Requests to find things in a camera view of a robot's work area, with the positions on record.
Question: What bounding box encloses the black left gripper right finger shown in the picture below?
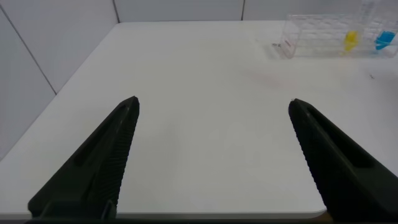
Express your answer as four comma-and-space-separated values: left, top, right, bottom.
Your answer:
287, 98, 398, 223

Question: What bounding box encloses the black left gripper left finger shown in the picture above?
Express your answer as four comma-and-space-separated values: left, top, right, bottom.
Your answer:
27, 95, 141, 220

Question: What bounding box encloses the test tube with yellow pigment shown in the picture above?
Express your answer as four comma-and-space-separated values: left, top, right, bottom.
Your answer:
341, 0, 379, 54

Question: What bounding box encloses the test tube with blue pigment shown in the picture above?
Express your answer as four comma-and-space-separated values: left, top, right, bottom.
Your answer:
374, 0, 398, 52

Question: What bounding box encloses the clear acrylic test tube rack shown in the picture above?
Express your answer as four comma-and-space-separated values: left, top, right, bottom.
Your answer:
279, 13, 398, 60

